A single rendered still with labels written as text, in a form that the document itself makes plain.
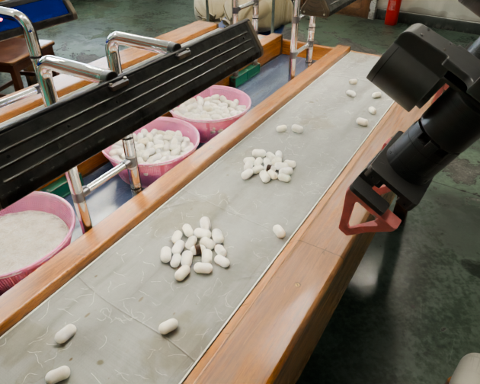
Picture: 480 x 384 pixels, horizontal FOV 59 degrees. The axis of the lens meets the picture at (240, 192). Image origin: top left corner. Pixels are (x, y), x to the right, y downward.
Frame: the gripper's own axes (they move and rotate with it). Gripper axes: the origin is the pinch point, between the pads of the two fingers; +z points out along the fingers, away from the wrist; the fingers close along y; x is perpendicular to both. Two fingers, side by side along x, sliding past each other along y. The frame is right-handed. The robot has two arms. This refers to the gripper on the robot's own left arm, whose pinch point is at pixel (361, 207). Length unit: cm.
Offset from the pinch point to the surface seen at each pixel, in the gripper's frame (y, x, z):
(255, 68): -102, -59, 63
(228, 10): -281, -173, 156
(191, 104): -56, -57, 59
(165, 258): 5.0, -18.5, 36.4
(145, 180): -17, -41, 53
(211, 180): -22, -27, 42
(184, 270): 5.5, -14.0, 33.9
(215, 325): 10.8, -3.3, 30.5
